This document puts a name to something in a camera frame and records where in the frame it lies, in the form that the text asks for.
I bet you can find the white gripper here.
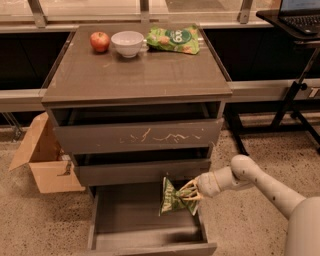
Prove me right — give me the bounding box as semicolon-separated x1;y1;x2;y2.
180;172;221;201

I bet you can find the green jalapeno chip bag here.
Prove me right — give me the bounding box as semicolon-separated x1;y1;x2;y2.
159;177;199;216

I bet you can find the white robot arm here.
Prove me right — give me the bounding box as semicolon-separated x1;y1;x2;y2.
179;155;320;256

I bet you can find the grey top drawer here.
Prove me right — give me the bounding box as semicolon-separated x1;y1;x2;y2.
52;102;222;154

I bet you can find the grey drawer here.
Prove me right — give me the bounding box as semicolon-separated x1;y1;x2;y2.
74;147;212;186
88;183;217;256
52;102;222;154

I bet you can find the grey bottom drawer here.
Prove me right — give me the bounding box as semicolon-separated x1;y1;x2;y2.
88;183;217;256

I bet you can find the grey middle drawer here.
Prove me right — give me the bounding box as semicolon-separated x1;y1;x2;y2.
74;147;212;186

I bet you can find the grey drawer cabinet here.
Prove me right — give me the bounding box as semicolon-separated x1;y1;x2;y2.
40;22;233;256

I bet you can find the light green snack bag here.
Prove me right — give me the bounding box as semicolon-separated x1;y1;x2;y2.
146;25;200;55

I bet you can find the open cardboard box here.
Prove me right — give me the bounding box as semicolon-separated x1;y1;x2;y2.
9;112;85;193

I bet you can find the white bowl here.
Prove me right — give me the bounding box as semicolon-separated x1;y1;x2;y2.
111;31;144;58

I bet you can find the red apple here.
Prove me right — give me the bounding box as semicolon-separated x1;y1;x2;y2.
90;32;110;53

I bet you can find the metal window railing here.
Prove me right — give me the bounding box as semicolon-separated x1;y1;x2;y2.
0;0;281;34

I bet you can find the black laptop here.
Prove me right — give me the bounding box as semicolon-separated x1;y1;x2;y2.
278;0;320;35

